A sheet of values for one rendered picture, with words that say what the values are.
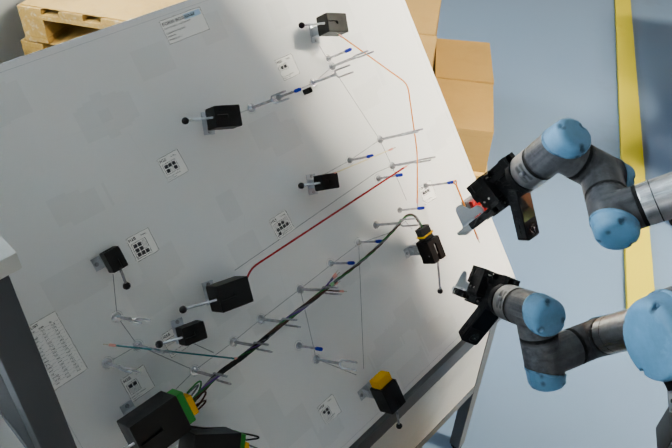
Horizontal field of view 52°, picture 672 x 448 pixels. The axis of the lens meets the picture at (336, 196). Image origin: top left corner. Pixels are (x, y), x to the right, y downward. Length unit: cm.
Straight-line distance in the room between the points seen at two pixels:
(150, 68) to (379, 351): 82
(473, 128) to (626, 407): 146
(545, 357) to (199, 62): 90
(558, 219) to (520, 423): 125
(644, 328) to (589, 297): 224
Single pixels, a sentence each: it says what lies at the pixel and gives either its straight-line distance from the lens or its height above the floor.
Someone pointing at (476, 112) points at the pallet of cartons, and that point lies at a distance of 363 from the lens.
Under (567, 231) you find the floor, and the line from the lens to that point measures 361.
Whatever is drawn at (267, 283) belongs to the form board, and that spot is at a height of 121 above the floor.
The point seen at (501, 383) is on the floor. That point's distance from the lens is 288.
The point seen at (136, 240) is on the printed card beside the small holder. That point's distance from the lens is 133.
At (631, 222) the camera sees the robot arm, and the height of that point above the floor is 154.
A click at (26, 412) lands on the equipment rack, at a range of 81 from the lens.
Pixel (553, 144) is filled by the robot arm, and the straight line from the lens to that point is 128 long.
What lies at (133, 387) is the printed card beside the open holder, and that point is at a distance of 135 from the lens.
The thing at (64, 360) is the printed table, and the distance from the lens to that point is 130.
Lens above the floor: 227
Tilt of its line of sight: 40 degrees down
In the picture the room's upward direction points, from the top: 2 degrees clockwise
